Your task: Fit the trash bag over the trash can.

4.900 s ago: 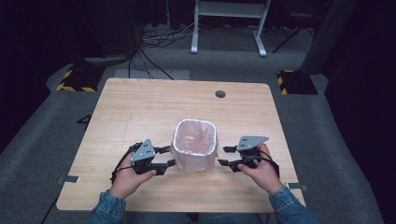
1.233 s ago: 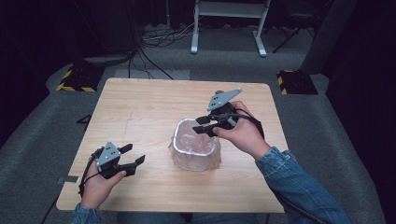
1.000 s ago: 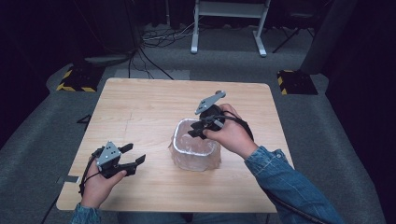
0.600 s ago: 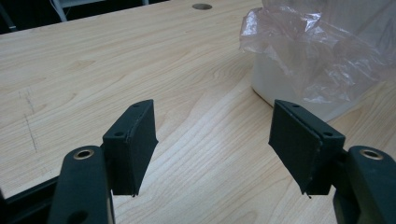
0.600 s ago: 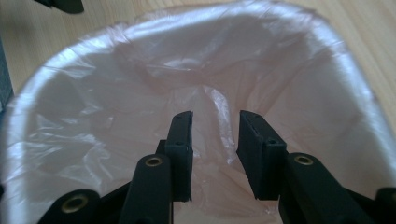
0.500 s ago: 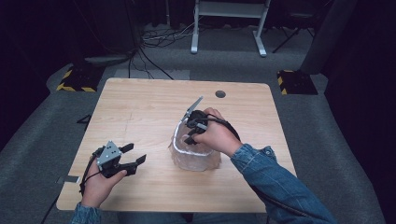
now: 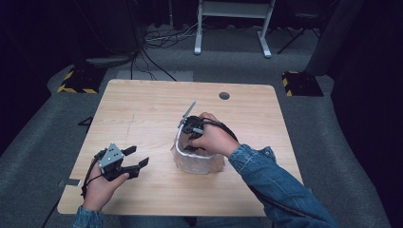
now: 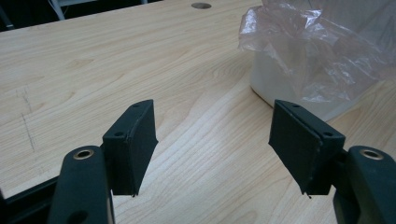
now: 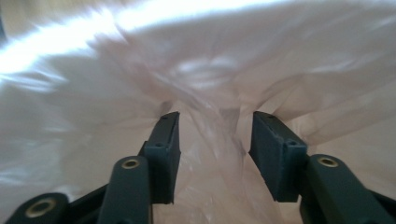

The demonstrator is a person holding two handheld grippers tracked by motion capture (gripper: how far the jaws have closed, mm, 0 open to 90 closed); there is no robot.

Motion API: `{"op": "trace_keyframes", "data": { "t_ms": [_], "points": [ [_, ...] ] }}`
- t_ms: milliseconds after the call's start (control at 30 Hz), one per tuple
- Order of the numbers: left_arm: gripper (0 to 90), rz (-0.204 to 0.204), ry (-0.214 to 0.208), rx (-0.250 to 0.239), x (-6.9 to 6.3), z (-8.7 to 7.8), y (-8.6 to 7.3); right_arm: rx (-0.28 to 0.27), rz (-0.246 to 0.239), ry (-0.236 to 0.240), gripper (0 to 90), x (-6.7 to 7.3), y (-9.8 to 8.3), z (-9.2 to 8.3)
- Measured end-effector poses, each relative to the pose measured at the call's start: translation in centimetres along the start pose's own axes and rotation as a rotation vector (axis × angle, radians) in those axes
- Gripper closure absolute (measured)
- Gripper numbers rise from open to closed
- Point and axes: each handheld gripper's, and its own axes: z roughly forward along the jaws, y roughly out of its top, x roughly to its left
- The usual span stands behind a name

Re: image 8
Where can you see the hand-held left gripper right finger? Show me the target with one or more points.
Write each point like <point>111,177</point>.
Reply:
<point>305,149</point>

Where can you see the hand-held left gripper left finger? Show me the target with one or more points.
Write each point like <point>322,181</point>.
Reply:
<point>130,155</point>

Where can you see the white plastic bin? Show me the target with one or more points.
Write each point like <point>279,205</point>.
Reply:
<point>271,81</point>

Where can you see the clear pink plastic bag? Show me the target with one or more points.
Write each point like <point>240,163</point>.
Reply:
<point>327,46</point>

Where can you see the white desk frame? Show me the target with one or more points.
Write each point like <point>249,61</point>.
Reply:
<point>57,7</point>

